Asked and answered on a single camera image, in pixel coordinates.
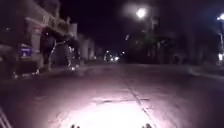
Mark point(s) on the row of buildings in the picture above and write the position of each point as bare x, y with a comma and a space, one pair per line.
86, 48

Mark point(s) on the grey paved road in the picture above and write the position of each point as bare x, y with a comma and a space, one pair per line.
110, 96

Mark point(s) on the row of trees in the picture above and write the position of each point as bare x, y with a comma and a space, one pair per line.
160, 46

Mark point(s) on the street lamp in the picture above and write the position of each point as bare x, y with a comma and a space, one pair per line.
141, 13
221, 20

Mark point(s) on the robot's own part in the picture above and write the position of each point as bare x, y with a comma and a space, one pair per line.
147, 126
75, 126

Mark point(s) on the building with balcony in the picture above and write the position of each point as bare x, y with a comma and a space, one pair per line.
36, 30

